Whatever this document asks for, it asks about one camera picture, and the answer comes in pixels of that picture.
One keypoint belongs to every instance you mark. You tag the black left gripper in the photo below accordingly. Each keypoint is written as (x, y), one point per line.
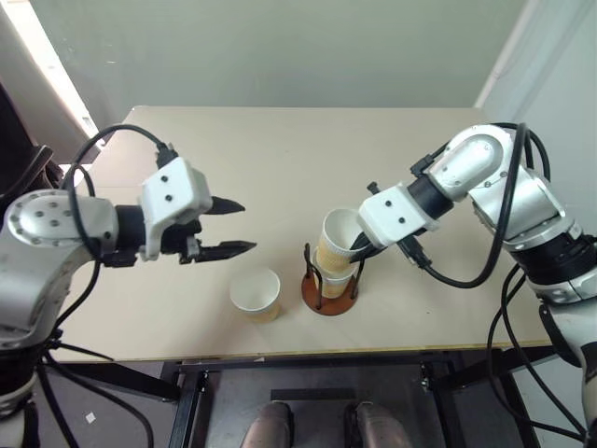
(179, 240)

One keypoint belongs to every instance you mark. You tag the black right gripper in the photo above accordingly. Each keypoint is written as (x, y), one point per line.
(376, 247)

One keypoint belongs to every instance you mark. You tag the yellow white paper cup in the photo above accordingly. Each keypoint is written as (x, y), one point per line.
(333, 287)
(333, 254)
(254, 289)

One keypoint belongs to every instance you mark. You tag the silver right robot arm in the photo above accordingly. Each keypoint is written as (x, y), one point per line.
(476, 158)

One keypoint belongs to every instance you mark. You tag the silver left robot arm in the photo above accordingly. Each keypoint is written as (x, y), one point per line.
(42, 224)

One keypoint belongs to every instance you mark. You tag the grey floor platform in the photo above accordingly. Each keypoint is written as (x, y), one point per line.
(317, 378)

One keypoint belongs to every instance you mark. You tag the small white paper scrap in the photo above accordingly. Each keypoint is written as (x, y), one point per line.
(90, 417)

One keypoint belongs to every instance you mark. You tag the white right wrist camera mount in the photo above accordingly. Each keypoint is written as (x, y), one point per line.
(392, 214)

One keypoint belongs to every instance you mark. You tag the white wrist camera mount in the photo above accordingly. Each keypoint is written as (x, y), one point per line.
(172, 186)
(392, 214)

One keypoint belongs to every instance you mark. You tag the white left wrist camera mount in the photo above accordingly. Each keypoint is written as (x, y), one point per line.
(172, 186)

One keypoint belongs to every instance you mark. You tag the black metal table frame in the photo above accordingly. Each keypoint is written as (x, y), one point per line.
(186, 420)

